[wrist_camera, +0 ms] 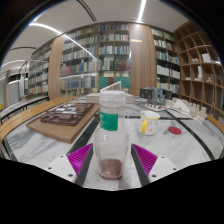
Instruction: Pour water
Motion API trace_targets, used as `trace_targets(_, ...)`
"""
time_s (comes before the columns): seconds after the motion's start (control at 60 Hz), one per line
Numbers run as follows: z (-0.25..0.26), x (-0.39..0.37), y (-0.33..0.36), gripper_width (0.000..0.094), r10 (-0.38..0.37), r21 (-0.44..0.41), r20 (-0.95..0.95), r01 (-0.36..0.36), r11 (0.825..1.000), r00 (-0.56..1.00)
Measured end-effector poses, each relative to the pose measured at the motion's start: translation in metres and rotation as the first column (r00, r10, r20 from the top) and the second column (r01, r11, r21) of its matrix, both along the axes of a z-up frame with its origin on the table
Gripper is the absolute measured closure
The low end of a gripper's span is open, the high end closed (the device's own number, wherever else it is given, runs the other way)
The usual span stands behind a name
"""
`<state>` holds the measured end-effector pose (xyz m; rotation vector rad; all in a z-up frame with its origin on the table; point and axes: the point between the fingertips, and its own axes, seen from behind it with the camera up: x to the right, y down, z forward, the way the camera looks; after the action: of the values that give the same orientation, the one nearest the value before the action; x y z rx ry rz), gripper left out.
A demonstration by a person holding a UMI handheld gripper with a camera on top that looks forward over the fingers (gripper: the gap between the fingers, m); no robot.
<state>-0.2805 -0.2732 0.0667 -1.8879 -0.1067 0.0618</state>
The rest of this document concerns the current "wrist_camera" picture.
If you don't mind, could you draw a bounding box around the clear plastic bottle green label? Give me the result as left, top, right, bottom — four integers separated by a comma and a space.
93, 90, 130, 181

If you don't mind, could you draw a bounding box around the flat round red coaster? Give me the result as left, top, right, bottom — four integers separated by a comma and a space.
167, 126, 183, 136

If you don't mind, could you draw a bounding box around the white mug yellow handle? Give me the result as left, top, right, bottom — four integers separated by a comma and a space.
138, 110, 161, 136

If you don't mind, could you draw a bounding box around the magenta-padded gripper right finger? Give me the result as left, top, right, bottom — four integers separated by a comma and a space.
130, 143, 180, 187

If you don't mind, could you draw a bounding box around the wooden cubby shelf unit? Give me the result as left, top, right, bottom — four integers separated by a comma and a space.
172, 21, 224, 121

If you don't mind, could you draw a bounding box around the book-filled wall shelf unit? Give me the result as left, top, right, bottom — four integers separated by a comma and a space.
26, 22, 182, 101

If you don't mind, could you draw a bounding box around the brown model on wooden board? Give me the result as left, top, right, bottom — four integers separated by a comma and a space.
26, 102, 101, 145

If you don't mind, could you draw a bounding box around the dark grey architectural model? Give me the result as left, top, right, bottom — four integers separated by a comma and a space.
139, 87, 173, 111

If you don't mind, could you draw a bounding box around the straight ceiling light strip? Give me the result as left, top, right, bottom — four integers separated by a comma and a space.
137, 0, 148, 24

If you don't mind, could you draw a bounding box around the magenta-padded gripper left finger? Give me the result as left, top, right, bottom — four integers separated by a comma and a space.
44, 143, 95, 187

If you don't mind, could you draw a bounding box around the curved ceiling light strip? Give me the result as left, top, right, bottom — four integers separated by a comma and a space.
28, 22, 98, 59

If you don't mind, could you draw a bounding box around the beige architectural model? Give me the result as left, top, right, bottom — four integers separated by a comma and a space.
85, 80, 136, 105

